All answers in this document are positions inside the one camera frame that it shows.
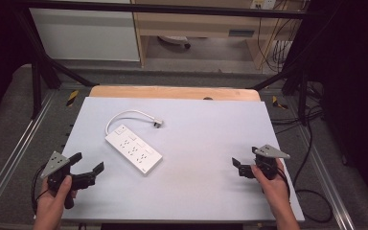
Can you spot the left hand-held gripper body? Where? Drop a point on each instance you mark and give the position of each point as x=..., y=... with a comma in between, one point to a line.
x=56, y=163

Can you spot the wooden desk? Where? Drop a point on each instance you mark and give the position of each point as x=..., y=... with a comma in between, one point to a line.
x=198, y=24

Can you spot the black horizontal frame bar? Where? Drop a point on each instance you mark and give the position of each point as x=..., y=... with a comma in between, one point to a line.
x=172, y=9

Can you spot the person's right hand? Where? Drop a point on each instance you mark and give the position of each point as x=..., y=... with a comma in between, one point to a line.
x=275, y=190

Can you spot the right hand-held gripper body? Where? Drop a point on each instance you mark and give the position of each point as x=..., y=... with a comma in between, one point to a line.
x=268, y=161

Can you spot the yellow black tape strip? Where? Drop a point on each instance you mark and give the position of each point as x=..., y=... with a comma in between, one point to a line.
x=278, y=103
x=72, y=97

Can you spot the black metal stand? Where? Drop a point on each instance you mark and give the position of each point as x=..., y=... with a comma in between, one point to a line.
x=36, y=83
x=302, y=86

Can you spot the person's left hand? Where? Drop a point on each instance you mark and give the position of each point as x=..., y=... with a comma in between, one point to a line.
x=51, y=204

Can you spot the white wall socket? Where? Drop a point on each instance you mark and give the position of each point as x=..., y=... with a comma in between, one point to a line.
x=263, y=4

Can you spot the light grey table mat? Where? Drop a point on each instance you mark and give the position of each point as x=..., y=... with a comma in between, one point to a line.
x=201, y=150

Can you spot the white power strip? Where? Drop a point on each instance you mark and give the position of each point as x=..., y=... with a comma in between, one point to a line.
x=133, y=149

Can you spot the aluminium floor rail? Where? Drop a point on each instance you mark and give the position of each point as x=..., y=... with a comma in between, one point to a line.
x=19, y=147
x=324, y=179

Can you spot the office chair base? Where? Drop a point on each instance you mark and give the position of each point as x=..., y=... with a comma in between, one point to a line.
x=175, y=39

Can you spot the white cabinet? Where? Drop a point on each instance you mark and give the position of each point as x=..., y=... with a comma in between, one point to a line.
x=86, y=32

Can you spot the white power plug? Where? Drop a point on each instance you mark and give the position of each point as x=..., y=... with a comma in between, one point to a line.
x=158, y=123

